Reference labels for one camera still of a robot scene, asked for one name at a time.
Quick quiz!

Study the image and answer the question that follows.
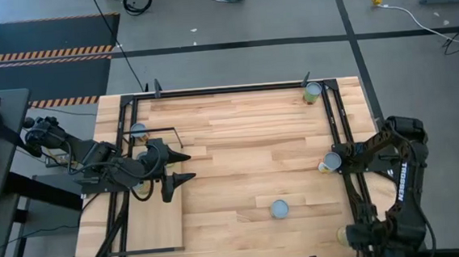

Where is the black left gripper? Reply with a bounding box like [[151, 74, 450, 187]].
[[137, 135, 199, 205]]

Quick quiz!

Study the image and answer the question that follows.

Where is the white tomato label can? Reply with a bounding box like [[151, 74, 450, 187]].
[[316, 150, 343, 175]]

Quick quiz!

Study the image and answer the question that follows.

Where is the teal yellow corn can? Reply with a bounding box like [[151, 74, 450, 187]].
[[268, 198, 291, 221]]

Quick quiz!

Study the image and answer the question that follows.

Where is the brown label tin can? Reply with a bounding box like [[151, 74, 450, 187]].
[[128, 121, 150, 144]]

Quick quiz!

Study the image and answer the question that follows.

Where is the green label tin can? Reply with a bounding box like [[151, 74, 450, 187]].
[[301, 81, 324, 106]]

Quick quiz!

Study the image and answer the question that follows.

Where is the black hazard striped floor mat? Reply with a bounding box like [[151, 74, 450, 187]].
[[0, 55, 116, 112], [0, 12, 124, 65]]

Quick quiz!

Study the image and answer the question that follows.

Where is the black side table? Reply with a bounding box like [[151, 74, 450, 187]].
[[0, 87, 39, 201]]

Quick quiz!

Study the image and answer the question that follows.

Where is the wooden shelf with wire frame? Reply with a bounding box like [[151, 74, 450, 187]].
[[99, 125, 191, 257]]

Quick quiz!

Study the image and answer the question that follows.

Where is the black aluminium table frame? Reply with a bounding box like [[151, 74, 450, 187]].
[[65, 75, 389, 257]]

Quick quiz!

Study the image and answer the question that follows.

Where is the long thin black cable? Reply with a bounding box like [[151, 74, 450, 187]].
[[90, 0, 149, 96]]

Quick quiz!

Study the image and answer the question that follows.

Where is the coiled black cable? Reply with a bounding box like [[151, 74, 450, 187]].
[[122, 0, 154, 18]]

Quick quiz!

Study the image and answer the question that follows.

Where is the white cable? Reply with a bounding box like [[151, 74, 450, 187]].
[[378, 0, 459, 61]]

